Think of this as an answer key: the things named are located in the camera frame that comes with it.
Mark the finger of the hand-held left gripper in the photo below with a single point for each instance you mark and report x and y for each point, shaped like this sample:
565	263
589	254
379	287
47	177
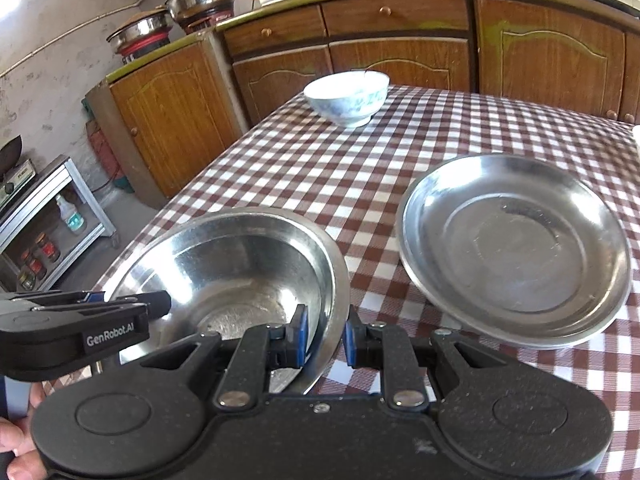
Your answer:
92	298
155	302

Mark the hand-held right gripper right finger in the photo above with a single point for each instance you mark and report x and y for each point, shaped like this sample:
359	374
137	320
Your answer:
351	342

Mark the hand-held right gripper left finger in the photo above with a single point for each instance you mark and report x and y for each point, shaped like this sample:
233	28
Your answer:
299	337

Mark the deep steel bowl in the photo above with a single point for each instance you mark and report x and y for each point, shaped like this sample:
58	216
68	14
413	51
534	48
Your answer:
225	270

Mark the large steel plate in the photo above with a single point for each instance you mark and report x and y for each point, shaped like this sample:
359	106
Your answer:
515	250

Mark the small blue patterned porcelain bowl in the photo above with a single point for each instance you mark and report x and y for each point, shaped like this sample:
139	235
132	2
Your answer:
345	95

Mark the person's left hand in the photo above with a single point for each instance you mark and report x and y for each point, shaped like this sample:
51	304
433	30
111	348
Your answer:
15	440

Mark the white bottle green label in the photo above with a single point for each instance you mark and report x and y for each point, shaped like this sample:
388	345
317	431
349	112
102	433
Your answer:
72	217

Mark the metal shelf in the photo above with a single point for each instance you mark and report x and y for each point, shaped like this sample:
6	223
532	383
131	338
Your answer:
75	180

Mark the gas stove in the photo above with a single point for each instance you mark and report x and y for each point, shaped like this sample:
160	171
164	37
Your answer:
17	180

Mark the red cylinder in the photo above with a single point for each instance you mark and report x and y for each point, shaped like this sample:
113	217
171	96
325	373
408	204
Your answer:
102	155

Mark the dark wok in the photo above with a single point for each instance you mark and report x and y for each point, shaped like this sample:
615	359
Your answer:
10	152

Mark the red white checked tablecloth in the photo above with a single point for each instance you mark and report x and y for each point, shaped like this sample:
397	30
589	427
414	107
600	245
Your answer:
325	170

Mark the wooden single-door cabinet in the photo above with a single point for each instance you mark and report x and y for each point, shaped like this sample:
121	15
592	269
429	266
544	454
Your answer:
170	120

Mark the red electric hot plate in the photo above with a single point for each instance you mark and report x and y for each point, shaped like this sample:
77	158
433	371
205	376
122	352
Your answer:
205	20
145	50

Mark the steel pot brown lid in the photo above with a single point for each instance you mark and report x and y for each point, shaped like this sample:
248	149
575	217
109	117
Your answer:
140	27

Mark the wooden cabinet with drawers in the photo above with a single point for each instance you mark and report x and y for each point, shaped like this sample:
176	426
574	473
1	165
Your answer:
390	15

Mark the white wall pipe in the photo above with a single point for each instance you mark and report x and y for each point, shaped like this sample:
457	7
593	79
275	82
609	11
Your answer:
75	32

